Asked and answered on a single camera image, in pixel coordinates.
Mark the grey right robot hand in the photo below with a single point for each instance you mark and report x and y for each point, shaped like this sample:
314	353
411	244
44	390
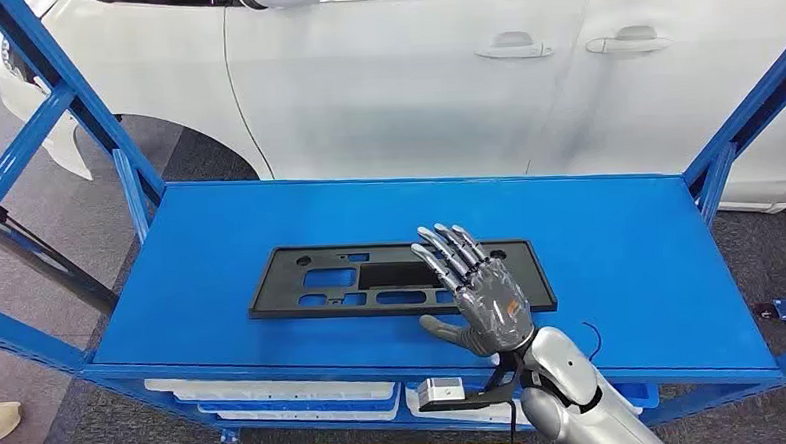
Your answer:
490	309

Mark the black plastic panel part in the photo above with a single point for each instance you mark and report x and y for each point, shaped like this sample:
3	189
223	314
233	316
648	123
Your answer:
283	298

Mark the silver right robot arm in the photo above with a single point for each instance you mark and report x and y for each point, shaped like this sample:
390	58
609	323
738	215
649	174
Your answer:
572	385

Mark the white car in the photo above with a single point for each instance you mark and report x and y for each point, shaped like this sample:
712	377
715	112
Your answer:
393	81

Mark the grey stand pole chrome base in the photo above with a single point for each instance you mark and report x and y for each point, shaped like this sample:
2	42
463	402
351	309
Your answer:
50	262

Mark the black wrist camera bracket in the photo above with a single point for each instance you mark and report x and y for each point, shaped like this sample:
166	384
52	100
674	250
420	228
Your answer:
487	397

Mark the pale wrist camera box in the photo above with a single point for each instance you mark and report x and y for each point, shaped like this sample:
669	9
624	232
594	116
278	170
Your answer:
440	391

